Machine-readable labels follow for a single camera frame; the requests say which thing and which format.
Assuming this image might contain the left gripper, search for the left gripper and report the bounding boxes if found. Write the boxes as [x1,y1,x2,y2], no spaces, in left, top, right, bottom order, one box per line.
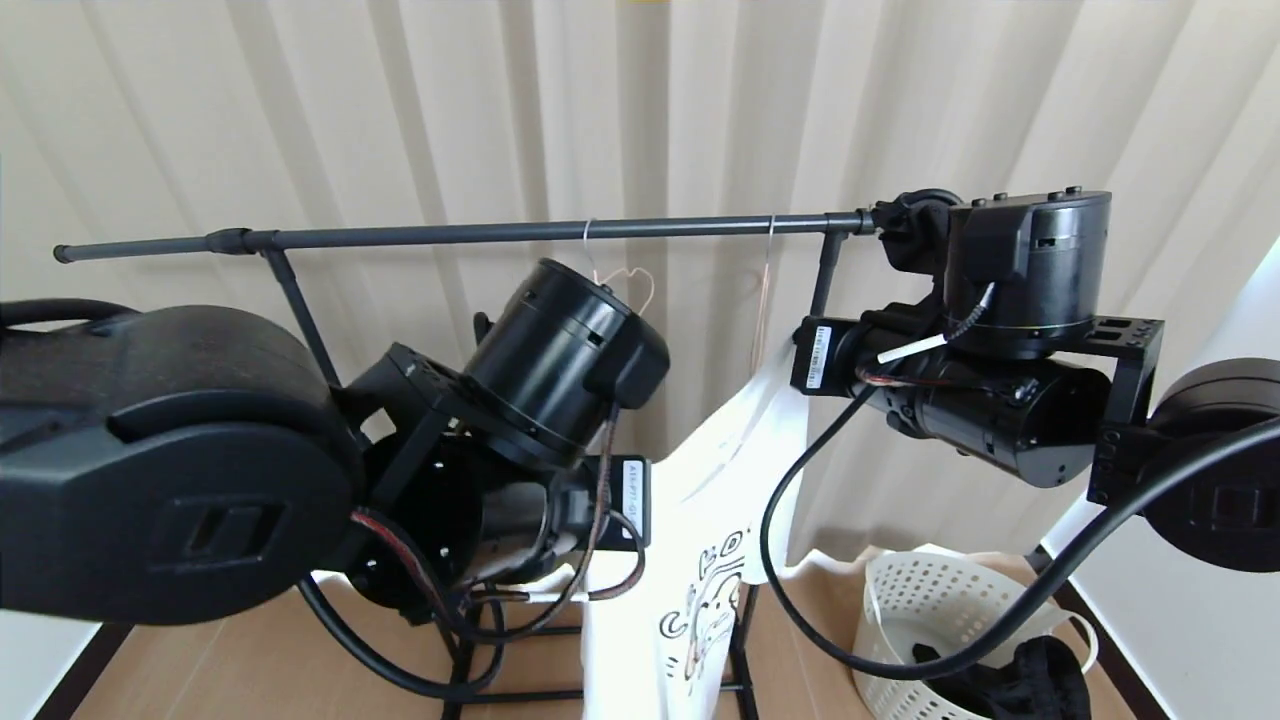
[348,448,653,621]

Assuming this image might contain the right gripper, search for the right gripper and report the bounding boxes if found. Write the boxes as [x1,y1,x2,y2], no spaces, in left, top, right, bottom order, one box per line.
[790,300,1109,489]

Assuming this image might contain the white printed t-shirt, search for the white printed t-shirt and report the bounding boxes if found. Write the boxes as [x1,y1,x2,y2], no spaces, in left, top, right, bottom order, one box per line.
[510,340,813,720]

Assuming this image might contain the pink clothes hanger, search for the pink clothes hanger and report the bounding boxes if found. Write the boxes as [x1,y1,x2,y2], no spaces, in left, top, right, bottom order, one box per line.
[752,215,779,373]
[583,218,656,311]

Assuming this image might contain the white laundry basket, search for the white laundry basket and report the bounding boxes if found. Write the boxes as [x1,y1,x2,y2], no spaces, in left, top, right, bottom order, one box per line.
[852,545,1099,720]

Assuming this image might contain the black clothes rack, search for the black clothes rack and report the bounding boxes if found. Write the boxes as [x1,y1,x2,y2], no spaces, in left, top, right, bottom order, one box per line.
[53,208,881,720]

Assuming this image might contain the black garment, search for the black garment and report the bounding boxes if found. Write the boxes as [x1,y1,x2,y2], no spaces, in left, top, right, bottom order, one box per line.
[910,635,1093,720]

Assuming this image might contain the beige curtain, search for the beige curtain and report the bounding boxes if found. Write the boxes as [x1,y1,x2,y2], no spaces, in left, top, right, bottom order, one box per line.
[0,0,1280,616]

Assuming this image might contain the black cable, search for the black cable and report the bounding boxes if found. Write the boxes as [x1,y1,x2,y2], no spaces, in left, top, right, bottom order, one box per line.
[297,572,506,701]
[758,385,1280,681]

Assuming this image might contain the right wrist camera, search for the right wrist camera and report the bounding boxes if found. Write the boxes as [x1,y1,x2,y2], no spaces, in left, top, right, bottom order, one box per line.
[872,188,966,311]

